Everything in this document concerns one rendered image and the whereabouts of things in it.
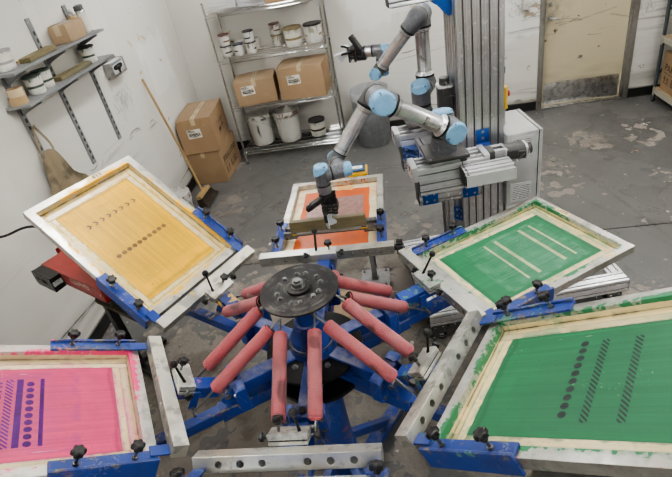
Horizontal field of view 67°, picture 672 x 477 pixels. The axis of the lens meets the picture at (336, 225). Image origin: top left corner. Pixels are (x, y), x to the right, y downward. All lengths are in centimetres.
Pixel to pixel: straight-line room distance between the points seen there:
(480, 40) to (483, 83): 22
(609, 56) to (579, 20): 57
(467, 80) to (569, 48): 378
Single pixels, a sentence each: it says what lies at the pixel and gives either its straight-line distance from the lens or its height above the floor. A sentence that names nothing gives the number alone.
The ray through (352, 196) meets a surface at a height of 96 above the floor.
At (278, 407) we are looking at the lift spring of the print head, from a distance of 176.
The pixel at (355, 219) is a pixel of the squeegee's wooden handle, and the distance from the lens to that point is 262.
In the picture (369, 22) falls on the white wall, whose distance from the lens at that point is 606.
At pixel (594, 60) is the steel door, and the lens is 671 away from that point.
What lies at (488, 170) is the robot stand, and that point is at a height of 117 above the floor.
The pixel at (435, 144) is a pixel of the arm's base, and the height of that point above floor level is 131.
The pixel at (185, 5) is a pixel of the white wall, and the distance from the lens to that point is 638.
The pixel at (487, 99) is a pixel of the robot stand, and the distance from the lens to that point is 294.
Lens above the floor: 247
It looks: 32 degrees down
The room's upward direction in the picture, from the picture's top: 11 degrees counter-clockwise
